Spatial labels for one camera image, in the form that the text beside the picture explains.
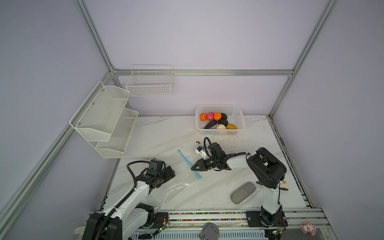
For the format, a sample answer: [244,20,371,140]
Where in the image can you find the pink plush toy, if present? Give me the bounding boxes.
[300,221,317,236]

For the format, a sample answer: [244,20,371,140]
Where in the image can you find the black toy avocado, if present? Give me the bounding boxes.
[218,119,229,127]

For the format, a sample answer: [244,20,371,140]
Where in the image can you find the dark purple toy eggplant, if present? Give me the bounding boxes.
[204,120,217,130]

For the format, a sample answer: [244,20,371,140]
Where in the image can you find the white wire wall basket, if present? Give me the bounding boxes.
[126,65,174,97]

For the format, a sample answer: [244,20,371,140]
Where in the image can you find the white mesh two-tier shelf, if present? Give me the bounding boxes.
[69,82,139,159]

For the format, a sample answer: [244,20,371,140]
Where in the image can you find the white cloth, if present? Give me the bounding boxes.
[74,226,86,240]

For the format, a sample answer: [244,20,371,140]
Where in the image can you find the black toy fruit rear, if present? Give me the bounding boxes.
[221,113,228,120]

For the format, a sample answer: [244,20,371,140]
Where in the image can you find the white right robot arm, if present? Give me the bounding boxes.
[191,143,288,228]

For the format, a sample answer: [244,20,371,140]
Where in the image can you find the white plastic perforated basket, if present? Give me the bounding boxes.
[196,104,246,135]

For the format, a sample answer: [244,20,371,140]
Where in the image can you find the orange toy fruit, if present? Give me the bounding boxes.
[200,113,207,122]
[214,113,222,121]

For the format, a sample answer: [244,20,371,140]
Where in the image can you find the grey oval stone pad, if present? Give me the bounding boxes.
[231,182,257,205]

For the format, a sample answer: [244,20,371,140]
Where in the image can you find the pink toy fruit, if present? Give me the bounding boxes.
[206,112,215,121]

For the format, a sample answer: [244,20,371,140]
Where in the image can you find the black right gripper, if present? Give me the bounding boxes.
[190,157,219,173]

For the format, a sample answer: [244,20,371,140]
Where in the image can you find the yellow handled pliers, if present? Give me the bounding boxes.
[280,181,289,191]

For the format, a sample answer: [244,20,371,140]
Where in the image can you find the yellow-brown toy potato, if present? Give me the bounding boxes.
[227,124,237,130]

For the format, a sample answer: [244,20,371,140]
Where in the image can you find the grey plastic device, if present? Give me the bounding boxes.
[199,222,220,240]

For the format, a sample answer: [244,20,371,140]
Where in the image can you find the cream toy potato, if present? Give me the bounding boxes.
[216,124,227,130]

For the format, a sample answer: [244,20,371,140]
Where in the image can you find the clear zip bag blue zipper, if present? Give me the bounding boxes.
[154,150,201,211]

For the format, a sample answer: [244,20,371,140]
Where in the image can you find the aluminium rail base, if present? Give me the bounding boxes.
[140,208,331,230]

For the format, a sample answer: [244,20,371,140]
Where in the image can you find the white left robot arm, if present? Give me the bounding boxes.
[82,159,176,240]

